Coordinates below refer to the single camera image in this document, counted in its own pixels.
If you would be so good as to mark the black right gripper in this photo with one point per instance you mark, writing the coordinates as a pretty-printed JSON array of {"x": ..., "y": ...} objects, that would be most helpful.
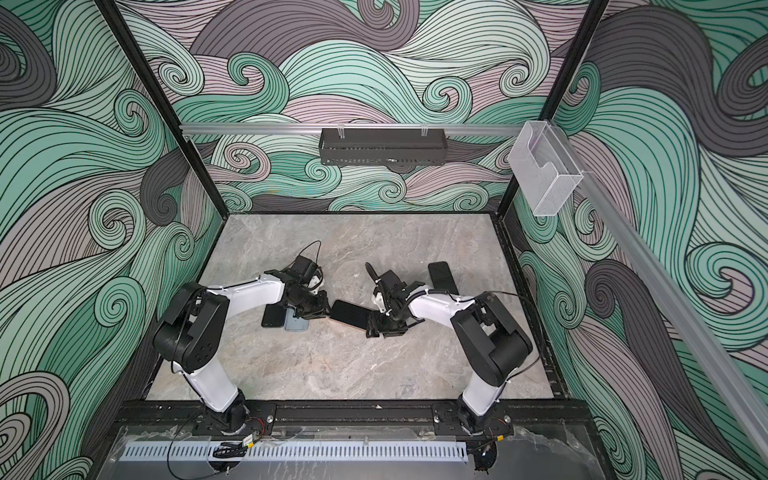
[{"x": 375, "y": 326}]

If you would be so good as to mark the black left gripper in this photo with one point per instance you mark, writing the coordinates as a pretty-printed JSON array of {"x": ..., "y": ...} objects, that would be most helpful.
[{"x": 321, "y": 310}]

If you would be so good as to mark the light blue phone case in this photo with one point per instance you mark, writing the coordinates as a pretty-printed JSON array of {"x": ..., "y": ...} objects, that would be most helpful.
[{"x": 294, "y": 323}]

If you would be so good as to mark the black phone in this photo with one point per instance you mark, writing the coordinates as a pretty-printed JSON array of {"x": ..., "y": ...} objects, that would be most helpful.
[{"x": 351, "y": 314}]

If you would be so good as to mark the dark blue phone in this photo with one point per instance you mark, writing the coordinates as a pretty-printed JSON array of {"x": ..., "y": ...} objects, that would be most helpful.
[{"x": 274, "y": 316}]

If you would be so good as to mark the black phone case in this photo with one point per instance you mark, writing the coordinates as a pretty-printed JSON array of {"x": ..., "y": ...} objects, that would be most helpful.
[{"x": 442, "y": 278}]

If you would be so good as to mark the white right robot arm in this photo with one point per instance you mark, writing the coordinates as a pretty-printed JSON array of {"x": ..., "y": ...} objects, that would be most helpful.
[{"x": 492, "y": 340}]

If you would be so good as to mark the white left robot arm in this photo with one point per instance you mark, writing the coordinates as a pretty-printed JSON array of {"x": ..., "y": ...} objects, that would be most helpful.
[{"x": 190, "y": 330}]

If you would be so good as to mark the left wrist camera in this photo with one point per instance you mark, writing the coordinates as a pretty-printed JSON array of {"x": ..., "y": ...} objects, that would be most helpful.
[{"x": 306, "y": 271}]

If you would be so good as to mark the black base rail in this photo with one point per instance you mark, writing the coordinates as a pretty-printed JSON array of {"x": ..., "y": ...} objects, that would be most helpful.
[{"x": 440, "y": 416}]

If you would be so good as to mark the white slotted cable duct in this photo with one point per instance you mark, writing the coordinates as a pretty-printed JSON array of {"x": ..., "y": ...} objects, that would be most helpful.
[{"x": 424, "y": 451}]

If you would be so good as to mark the black wall tray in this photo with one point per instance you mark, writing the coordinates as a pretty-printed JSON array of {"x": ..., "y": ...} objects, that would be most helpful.
[{"x": 382, "y": 147}]

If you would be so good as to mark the clear plastic wall bin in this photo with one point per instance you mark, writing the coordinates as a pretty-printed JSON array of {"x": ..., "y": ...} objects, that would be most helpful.
[{"x": 544, "y": 162}]

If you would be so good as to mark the black corner frame post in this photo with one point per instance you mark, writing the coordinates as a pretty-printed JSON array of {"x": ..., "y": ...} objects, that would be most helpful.
[{"x": 132, "y": 51}]

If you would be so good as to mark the right black corner post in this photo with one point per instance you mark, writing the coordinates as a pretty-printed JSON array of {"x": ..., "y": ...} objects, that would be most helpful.
[{"x": 573, "y": 39}]

